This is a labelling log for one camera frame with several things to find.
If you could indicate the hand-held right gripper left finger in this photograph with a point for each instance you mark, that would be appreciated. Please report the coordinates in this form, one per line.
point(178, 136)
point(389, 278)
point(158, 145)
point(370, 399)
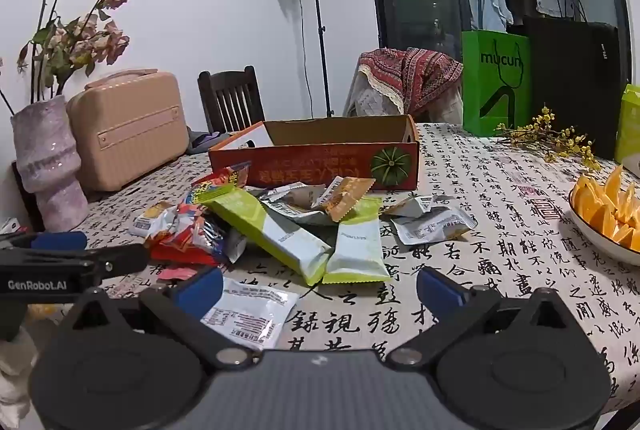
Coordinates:
point(200, 292)

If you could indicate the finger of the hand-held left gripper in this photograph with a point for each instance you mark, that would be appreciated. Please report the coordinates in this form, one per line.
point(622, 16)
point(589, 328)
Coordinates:
point(55, 241)
point(120, 260)

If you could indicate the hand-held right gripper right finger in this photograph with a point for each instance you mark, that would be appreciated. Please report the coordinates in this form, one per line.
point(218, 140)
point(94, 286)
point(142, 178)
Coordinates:
point(440, 292)

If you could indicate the white printed snack packet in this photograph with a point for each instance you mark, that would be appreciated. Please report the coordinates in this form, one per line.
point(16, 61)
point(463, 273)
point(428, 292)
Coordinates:
point(250, 310)

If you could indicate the green white long packet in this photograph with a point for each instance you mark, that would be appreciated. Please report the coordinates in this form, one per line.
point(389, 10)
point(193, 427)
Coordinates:
point(357, 250)
point(270, 230)

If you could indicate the red colourful snack packet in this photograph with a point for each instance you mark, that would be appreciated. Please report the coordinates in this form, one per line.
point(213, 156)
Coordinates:
point(220, 182)

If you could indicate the red cardboard box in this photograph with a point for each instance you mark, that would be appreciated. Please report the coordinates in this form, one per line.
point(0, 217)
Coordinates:
point(310, 164)

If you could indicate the small red packet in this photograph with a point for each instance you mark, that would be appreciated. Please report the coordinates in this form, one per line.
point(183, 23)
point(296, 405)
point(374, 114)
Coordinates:
point(177, 272)

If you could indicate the small yellow white packet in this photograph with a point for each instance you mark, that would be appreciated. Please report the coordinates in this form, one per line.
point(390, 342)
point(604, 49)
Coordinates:
point(150, 220)

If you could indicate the pink textured vase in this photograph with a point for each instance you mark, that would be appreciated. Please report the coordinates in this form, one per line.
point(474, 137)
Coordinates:
point(45, 159)

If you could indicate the small silver snack packet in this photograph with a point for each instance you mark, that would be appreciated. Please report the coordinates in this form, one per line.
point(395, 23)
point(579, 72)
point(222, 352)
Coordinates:
point(415, 206)

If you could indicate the pink hard-shell suitcase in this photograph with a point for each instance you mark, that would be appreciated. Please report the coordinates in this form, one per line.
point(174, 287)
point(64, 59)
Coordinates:
point(130, 129)

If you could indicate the white bowl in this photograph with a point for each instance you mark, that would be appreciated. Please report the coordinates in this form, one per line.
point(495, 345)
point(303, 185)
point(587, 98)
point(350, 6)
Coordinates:
point(600, 242)

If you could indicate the yellow flower sprig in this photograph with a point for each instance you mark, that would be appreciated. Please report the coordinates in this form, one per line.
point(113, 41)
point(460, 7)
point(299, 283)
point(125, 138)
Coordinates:
point(545, 129)

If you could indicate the dark wooden chair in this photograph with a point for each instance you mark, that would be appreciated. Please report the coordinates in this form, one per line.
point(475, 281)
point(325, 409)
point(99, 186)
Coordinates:
point(227, 79)

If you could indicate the green paper shopping bag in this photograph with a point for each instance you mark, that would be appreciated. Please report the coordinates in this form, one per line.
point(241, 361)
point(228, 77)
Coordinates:
point(480, 84)

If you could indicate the red patterned cloth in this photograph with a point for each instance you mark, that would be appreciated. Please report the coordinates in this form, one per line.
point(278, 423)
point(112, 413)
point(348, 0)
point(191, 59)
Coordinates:
point(410, 74)

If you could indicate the light green box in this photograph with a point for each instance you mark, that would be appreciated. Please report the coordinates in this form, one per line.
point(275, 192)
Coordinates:
point(631, 129)

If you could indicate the black paper bag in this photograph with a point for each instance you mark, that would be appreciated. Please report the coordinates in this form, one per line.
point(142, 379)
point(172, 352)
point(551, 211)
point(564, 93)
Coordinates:
point(570, 74)

